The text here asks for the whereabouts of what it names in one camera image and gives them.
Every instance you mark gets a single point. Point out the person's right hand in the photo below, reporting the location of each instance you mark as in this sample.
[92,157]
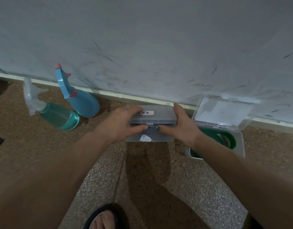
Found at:
[184,131]

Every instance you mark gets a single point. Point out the person's left hand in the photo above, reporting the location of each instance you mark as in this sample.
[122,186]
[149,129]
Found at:
[118,123]

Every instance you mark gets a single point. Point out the person's right thumb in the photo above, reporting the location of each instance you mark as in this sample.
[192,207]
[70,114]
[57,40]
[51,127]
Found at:
[165,129]

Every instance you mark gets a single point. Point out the person's left thumb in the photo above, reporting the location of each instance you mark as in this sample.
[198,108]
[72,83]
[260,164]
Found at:
[139,128]

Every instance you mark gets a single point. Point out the clear plastic box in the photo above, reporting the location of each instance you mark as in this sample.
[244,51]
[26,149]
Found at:
[222,112]
[160,116]

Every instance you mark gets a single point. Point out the person's left forearm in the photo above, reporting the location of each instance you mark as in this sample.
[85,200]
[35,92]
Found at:
[53,174]

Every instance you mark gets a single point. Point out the person's right forearm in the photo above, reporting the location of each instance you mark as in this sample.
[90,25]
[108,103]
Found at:
[244,178]

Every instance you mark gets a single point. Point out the white crumpled paper scrap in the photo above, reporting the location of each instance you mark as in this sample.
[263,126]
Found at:
[144,138]

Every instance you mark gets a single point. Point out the open clear plastic box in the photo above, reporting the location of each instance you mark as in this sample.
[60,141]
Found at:
[222,112]

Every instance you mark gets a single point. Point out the blue spray bottle pink nozzle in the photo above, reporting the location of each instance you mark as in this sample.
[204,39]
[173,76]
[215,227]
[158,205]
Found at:
[83,103]

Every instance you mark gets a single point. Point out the green tape roll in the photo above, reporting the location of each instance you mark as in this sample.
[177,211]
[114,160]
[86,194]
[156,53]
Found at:
[228,138]

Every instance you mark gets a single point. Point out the teal spray bottle white trigger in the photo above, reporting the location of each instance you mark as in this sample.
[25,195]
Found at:
[58,115]

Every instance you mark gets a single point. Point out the black sandal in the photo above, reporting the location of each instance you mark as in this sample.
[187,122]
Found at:
[121,215]

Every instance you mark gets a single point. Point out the person's foot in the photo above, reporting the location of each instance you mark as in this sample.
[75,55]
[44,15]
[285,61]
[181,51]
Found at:
[104,220]

